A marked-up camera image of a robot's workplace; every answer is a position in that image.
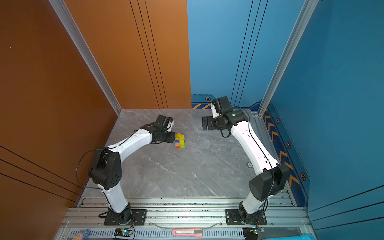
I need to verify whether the right small circuit board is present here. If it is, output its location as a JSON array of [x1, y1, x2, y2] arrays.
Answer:
[[250, 228, 265, 235]]

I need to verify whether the yellow wedge block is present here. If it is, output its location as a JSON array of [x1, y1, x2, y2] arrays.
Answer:
[[175, 133, 185, 141]]

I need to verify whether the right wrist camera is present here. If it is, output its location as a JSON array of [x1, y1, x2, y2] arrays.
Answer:
[[211, 97, 233, 118]]

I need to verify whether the colourful snack wrapper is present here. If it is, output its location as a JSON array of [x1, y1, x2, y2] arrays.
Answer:
[[72, 230, 90, 240]]

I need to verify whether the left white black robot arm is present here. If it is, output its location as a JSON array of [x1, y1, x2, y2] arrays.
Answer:
[[75, 115, 176, 226]]

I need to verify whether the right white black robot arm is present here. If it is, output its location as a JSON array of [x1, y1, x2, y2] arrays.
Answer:
[[202, 110, 290, 225]]

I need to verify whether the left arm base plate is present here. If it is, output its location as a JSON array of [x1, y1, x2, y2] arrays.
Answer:
[[104, 209, 147, 227]]

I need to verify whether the green circuit board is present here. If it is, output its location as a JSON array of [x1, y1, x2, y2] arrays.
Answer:
[[114, 228, 134, 239]]

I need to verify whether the pink utility knife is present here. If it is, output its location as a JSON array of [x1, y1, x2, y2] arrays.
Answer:
[[172, 229, 203, 238]]

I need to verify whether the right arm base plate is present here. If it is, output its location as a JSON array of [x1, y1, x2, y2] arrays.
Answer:
[[225, 209, 267, 226]]

